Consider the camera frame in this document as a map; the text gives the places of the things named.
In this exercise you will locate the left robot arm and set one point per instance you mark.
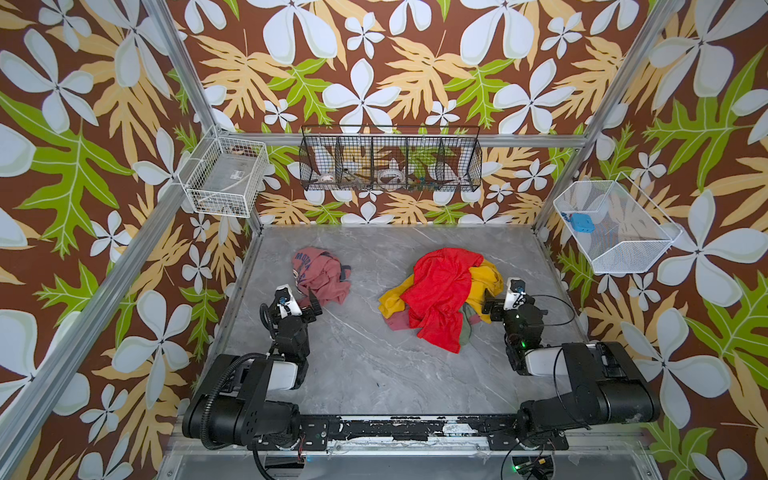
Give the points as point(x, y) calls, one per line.
point(230, 406)

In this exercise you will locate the olive green cloth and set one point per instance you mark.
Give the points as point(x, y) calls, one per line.
point(465, 333)

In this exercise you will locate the white wire basket right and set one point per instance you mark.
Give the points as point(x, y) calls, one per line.
point(632, 232)

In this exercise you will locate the yellow cloth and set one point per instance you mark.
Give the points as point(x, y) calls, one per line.
point(485, 278)

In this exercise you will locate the red cloth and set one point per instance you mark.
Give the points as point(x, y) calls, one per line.
point(441, 285)

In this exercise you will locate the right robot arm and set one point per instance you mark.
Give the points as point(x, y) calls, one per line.
point(595, 383)

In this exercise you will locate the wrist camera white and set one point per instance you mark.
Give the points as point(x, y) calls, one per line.
point(285, 302)
point(515, 294)

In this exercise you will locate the blue object in basket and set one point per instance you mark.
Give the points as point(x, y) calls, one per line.
point(581, 223)

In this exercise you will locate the aluminium frame post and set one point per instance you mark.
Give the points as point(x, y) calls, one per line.
point(159, 11)
point(653, 27)

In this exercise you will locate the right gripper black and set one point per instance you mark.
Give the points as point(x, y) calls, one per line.
point(496, 306)

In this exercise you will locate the black wire basket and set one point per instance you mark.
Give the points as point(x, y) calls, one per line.
point(373, 157)

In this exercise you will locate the white wire basket left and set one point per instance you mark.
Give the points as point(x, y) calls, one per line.
point(224, 174)

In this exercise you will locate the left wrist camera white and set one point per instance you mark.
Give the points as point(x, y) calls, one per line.
point(285, 302)

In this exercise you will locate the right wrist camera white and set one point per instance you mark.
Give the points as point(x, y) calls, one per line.
point(515, 294)

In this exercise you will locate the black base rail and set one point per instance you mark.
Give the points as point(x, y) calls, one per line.
point(490, 432)

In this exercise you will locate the aluminium frame post right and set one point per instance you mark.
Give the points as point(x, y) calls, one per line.
point(653, 27)

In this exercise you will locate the aluminium frame post left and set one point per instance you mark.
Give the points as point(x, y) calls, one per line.
point(159, 11)

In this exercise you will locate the white wire basket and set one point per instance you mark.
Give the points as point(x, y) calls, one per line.
point(224, 174)
point(632, 232)

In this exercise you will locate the dusty pink cloth under pile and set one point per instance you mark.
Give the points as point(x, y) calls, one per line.
point(401, 321)

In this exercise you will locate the pink hoodie with blue print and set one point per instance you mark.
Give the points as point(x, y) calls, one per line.
point(319, 272)

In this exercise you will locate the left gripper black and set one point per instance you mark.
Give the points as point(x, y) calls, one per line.
point(309, 315)

